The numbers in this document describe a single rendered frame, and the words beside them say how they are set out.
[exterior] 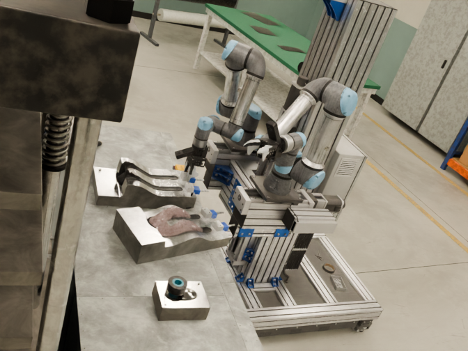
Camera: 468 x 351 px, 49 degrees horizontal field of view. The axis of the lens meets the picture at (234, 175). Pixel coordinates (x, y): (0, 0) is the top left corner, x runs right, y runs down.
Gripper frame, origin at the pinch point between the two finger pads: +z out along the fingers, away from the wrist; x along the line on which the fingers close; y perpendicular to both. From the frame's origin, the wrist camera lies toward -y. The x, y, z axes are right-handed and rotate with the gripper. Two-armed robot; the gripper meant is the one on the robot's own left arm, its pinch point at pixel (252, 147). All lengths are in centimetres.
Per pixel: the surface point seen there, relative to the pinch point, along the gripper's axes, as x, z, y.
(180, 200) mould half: 50, -18, 53
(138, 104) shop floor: 308, -208, 106
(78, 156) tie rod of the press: -20, 95, -21
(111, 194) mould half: 68, 12, 51
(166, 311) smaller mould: -4, 38, 61
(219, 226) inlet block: 23, -19, 55
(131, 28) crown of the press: -29, 91, -52
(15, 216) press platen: 16, 89, 14
